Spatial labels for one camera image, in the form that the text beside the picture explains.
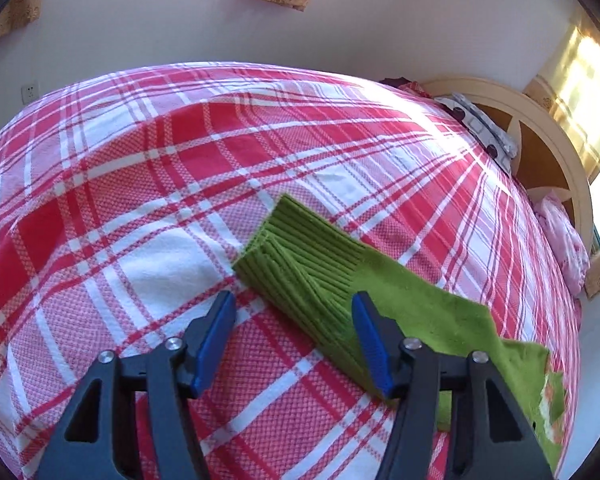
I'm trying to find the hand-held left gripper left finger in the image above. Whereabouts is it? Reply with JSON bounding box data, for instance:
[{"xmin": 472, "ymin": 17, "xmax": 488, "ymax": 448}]
[{"xmin": 34, "ymin": 290, "xmax": 238, "ymax": 480}]

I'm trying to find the green knitted sweater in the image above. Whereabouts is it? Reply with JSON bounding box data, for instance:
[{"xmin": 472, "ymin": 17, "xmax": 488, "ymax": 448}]
[{"xmin": 232, "ymin": 192, "xmax": 567, "ymax": 463}]

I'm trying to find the pink pillow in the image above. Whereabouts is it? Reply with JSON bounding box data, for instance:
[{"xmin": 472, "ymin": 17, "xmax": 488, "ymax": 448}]
[{"xmin": 532, "ymin": 195, "xmax": 592, "ymax": 297}]

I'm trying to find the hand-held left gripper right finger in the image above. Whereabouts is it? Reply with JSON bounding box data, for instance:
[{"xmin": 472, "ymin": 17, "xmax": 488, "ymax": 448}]
[{"xmin": 351, "ymin": 291, "xmax": 556, "ymax": 480}]

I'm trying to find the grey patterned pillow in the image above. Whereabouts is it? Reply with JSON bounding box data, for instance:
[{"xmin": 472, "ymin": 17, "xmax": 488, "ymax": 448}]
[{"xmin": 435, "ymin": 92, "xmax": 518, "ymax": 173}]

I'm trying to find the cream wooden headboard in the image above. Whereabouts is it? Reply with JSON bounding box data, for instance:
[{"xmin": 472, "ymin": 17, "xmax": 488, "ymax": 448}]
[{"xmin": 420, "ymin": 76, "xmax": 595, "ymax": 261}]

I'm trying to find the red plaid bed sheet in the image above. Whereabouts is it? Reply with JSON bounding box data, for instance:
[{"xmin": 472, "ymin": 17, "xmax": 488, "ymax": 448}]
[{"xmin": 0, "ymin": 62, "xmax": 583, "ymax": 480}]

